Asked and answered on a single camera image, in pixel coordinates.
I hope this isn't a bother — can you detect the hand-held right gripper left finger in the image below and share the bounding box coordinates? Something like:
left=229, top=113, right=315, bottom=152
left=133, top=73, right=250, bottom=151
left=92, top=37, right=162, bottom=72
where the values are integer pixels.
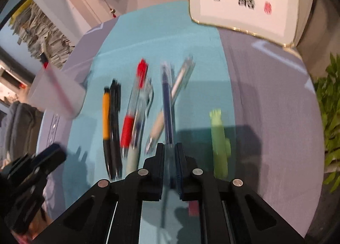
left=32, top=142, right=165, bottom=244

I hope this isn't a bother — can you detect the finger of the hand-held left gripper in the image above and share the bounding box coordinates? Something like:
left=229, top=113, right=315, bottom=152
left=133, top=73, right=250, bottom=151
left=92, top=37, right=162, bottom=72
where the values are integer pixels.
left=27, top=143, right=67, bottom=178

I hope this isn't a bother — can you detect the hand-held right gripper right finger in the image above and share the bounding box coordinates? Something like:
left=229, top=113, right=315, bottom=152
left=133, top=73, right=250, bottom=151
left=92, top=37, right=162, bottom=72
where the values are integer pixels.
left=174, top=142, right=306, bottom=244

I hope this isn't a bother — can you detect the green capped clear pen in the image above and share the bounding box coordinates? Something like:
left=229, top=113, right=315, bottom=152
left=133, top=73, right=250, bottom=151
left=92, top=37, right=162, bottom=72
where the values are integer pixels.
left=145, top=55, right=196, bottom=154

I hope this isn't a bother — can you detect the red clear pen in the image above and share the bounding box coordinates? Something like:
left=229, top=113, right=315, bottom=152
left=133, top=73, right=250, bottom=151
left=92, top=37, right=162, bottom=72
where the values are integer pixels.
left=120, top=59, right=149, bottom=158

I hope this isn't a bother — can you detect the dark blue pen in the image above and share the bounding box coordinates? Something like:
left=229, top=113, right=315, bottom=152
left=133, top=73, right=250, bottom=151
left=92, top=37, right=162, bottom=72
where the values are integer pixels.
left=160, top=62, right=174, bottom=146

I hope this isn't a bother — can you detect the translucent white pen holder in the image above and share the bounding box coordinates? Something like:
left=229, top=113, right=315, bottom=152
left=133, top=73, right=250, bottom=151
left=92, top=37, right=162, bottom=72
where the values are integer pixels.
left=27, top=63, right=87, bottom=121

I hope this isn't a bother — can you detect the yellow and black pen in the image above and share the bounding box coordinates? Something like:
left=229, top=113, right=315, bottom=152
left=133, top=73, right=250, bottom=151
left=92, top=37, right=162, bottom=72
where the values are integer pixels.
left=102, top=87, right=115, bottom=179

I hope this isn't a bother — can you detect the framed calligraphy picture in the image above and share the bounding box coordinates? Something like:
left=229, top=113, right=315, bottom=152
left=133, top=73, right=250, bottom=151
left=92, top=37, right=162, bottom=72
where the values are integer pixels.
left=186, top=0, right=300, bottom=48

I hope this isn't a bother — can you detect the green plant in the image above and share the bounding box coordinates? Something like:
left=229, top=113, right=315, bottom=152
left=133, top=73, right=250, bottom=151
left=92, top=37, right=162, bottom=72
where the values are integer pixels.
left=313, top=53, right=340, bottom=194

